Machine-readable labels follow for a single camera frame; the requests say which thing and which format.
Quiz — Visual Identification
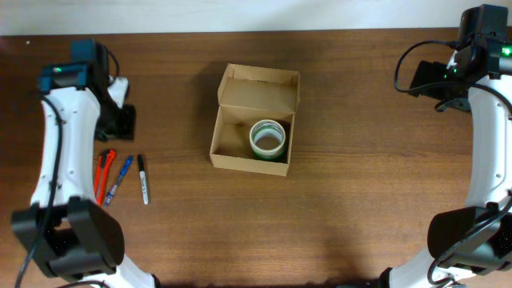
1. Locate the green tape roll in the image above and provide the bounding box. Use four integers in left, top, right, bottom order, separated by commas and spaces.
253, 146, 287, 162

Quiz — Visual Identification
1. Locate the red utility knife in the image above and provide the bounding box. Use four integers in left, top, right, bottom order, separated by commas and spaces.
94, 149, 116, 205

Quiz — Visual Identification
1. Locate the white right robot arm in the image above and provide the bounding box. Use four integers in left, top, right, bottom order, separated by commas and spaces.
378, 4, 511, 287

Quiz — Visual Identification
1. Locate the black marker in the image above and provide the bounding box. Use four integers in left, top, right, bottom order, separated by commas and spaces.
138, 154, 150, 205

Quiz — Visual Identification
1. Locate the beige masking tape roll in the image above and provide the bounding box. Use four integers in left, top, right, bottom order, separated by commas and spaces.
249, 119, 286, 156

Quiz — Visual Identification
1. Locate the brown cardboard box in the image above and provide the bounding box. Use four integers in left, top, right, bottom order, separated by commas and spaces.
210, 64, 300, 176

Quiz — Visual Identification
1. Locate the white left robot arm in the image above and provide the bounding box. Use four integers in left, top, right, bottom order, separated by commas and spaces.
11, 39, 160, 287

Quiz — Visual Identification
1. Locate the blue pen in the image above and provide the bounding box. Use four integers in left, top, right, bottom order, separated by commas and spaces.
103, 154, 134, 206

